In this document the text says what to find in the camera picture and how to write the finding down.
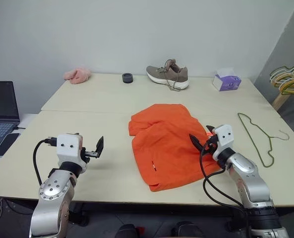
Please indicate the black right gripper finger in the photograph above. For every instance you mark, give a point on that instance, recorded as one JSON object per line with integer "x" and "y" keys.
{"x": 195, "y": 142}
{"x": 210, "y": 129}

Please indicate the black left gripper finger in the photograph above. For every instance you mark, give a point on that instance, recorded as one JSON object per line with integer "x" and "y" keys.
{"x": 100, "y": 146}

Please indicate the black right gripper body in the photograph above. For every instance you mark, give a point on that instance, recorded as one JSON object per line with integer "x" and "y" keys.
{"x": 212, "y": 143}

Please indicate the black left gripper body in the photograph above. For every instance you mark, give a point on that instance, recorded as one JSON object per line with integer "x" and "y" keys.
{"x": 91, "y": 154}

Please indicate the orange shorts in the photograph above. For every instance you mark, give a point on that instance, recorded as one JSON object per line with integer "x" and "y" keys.
{"x": 166, "y": 148}

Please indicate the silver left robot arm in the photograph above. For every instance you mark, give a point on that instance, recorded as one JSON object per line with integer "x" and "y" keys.
{"x": 52, "y": 191}

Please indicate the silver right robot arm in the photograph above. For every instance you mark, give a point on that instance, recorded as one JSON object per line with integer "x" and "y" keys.
{"x": 251, "y": 183}

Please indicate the purple white tissue box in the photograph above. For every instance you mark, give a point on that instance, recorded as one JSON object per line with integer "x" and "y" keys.
{"x": 227, "y": 83}

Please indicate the black table leg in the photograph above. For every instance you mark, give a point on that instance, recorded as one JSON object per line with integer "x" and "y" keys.
{"x": 236, "y": 219}
{"x": 81, "y": 215}

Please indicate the white side table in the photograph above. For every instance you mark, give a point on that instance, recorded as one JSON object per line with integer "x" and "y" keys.
{"x": 27, "y": 120}

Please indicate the small black round container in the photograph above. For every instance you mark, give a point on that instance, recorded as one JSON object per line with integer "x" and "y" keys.
{"x": 127, "y": 78}

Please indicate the pink fluffy slipper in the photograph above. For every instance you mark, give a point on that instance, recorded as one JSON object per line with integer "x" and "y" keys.
{"x": 78, "y": 75}

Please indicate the taupe sneaker with white sole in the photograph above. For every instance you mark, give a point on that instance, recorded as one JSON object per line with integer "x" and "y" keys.
{"x": 161, "y": 73}

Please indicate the wooden clothes rack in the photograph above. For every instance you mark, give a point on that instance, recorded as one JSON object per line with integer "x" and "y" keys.
{"x": 280, "y": 100}

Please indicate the dark rounded shape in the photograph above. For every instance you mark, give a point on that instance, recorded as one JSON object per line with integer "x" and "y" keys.
{"x": 128, "y": 231}

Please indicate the black smartphone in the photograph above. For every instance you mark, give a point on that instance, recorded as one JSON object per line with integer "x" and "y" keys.
{"x": 5, "y": 145}

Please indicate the dark laptop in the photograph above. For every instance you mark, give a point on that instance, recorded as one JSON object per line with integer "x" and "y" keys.
{"x": 0, "y": 104}

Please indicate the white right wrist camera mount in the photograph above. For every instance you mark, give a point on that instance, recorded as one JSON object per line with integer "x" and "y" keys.
{"x": 223, "y": 138}

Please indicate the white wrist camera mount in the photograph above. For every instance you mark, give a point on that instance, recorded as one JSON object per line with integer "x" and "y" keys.
{"x": 67, "y": 148}
{"x": 223, "y": 138}

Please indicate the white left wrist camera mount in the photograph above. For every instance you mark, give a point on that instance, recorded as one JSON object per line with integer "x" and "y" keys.
{"x": 67, "y": 148}

